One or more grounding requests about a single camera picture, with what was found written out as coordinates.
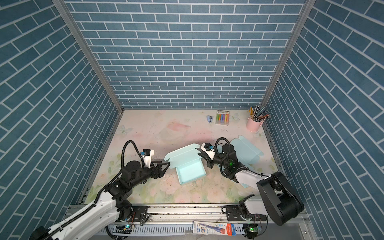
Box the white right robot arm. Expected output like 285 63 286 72
196 143 305 226

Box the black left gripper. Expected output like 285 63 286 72
130 160 171 190

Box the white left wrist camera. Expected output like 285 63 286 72
141 149 155 168

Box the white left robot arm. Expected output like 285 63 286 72
30 161 171 240

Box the white red blue package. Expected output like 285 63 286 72
192 221 245 236

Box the pink metal pencil bucket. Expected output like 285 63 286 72
246 117 264 133

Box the light blue flat box stack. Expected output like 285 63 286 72
217 136 264 189

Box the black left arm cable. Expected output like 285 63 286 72
38 140 146 240

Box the metal base rail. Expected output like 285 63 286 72
68 203 310 224

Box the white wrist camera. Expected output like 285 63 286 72
201 143 215 152
141 149 155 168

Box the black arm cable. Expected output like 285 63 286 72
38 140 146 240
214 137 304 211

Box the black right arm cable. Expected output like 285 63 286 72
214 137 304 211

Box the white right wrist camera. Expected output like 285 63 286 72
201 143 215 152

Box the light blue paper box sheet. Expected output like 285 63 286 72
165 144 207 185

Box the pack of coloured highlighters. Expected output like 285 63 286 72
216 110 230 126

